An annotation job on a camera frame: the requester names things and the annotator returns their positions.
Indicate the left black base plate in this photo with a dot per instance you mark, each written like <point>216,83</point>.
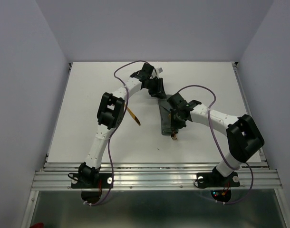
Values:
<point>102,181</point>

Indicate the aluminium mounting rail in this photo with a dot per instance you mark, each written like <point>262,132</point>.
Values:
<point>154,176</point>

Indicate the grey cloth napkin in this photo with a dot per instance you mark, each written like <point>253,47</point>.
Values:
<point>165,111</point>

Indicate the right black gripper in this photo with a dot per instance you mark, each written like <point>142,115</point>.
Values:
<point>175,125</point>

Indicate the gold knife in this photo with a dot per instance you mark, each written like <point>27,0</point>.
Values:
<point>134,117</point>

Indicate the red object at corner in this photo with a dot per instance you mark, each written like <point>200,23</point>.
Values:
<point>37,225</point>

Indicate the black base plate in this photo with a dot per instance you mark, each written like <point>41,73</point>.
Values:
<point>216,180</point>
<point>102,181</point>

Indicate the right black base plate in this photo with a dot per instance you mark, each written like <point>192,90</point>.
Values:
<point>216,180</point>

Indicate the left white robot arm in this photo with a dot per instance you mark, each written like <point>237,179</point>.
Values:
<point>111,112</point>

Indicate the gold fork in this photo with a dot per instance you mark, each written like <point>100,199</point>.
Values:
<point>174,135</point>

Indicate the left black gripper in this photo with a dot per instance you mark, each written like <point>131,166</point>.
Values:
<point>159,91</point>

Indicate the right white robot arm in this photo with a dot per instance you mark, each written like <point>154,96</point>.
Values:
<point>243,137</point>

